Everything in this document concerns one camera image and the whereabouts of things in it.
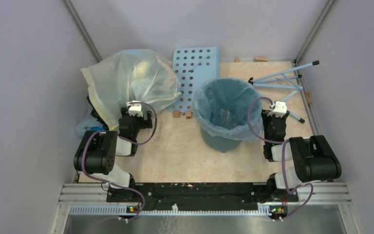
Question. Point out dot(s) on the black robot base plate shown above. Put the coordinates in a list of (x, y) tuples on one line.
[(233, 196)]

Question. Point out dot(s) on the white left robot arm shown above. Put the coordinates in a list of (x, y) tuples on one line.
[(97, 150)]

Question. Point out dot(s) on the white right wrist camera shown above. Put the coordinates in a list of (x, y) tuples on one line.
[(278, 109)]

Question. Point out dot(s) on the light blue trash bag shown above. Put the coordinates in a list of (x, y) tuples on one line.
[(224, 107)]

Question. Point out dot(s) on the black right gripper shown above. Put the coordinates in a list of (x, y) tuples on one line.
[(264, 115)]

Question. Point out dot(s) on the light blue metal stool frame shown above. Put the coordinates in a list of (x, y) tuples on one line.
[(283, 80)]

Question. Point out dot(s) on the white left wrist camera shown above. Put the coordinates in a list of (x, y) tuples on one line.
[(134, 108)]

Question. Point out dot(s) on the light blue perforated board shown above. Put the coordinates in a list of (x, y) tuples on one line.
[(193, 66)]

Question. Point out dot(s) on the blue crumpled bag at wall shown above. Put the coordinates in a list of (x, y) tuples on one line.
[(88, 123)]

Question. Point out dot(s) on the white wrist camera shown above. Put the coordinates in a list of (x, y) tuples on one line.
[(278, 109), (134, 108)]

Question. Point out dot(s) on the large translucent yellowish bag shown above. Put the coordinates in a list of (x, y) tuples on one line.
[(130, 75)]

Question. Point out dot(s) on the light blue cable comb strip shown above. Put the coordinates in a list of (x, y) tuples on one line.
[(122, 210)]

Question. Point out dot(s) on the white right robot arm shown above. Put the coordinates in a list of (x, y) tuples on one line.
[(313, 158)]

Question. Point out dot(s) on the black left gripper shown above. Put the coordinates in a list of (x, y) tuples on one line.
[(145, 123)]

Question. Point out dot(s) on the wooden block left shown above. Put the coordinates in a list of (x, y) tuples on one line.
[(176, 114)]

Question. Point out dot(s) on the wooden block right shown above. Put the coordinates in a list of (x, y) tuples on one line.
[(188, 115)]

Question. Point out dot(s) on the teal plastic trash bin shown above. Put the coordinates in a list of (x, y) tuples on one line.
[(219, 143)]

